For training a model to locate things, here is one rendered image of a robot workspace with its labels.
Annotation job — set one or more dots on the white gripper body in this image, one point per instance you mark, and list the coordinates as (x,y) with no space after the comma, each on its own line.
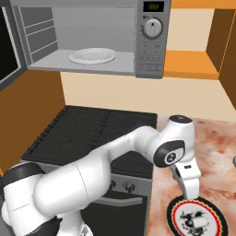
(190,186)

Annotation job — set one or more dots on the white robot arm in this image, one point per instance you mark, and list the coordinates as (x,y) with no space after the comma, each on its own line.
(92,175)

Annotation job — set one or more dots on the white marshmallow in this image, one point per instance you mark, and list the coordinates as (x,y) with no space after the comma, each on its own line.
(201,221)

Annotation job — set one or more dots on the grey microwave oven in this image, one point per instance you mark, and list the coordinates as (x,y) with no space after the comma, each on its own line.
(92,30)

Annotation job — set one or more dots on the black glass microwave door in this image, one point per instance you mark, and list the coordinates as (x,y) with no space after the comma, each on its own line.
(9,46)

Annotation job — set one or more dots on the black and red patterned plate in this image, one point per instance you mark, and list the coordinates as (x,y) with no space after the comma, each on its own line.
(212,212)

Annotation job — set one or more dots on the grey round object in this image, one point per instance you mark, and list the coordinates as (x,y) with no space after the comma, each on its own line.
(234,161)

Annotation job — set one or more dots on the grey oven knob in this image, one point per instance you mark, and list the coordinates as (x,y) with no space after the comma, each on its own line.
(112,184)
(129,186)

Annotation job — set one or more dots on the black hob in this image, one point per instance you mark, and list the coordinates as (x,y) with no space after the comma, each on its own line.
(83,132)

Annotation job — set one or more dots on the orange open cupboard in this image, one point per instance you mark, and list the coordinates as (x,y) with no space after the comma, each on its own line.
(192,63)

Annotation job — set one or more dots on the white plate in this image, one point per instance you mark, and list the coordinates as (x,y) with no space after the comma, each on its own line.
(92,56)

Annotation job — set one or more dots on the brown cupboard side panel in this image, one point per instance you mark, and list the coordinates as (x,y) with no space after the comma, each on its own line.
(27,116)

